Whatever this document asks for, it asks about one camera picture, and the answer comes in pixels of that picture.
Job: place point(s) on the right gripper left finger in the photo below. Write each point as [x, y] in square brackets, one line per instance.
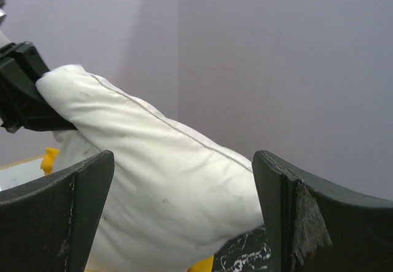
[49, 224]

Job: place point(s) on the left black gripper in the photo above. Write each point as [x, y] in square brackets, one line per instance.
[22, 106]

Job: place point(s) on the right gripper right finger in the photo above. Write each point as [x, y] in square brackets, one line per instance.
[313, 224]

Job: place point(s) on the white pillow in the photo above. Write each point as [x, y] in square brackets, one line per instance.
[176, 196]

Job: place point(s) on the yellow Pikachu pillowcase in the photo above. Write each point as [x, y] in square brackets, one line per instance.
[48, 160]

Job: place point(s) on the small whiteboard wooden frame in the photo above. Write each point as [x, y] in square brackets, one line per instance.
[21, 172]

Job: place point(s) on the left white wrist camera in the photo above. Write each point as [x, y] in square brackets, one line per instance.
[3, 38]

